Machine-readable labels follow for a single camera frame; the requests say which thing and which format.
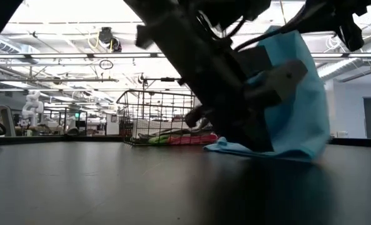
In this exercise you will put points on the grey office chair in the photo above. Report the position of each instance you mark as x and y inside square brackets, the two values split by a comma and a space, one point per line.
[7, 118]

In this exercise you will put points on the black background rig frame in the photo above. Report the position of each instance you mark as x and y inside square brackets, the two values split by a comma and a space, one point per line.
[167, 79]

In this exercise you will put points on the blue microfiber towel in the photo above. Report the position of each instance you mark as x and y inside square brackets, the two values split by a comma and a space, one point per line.
[301, 125]

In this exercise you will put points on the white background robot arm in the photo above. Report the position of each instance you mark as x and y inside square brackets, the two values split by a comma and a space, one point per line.
[32, 106]

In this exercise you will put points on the green microfiber towel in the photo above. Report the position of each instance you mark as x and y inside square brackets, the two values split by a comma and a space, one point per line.
[160, 139]

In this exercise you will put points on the black background shelf frame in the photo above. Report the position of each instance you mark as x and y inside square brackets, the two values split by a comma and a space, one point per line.
[64, 108]

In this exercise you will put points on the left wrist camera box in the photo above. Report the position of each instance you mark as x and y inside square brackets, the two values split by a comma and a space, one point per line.
[282, 79]

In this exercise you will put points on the silver air duct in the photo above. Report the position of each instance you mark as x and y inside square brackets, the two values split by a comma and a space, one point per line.
[3, 45]
[344, 67]

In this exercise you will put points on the pink microfiber towel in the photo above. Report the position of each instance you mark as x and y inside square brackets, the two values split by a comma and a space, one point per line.
[191, 139]

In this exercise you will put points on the small white container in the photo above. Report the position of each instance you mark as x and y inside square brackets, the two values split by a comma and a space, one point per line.
[342, 134]

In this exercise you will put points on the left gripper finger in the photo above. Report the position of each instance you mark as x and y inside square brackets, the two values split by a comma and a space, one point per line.
[244, 131]
[199, 117]

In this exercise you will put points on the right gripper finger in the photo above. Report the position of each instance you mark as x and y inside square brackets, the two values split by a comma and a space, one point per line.
[316, 26]
[352, 34]

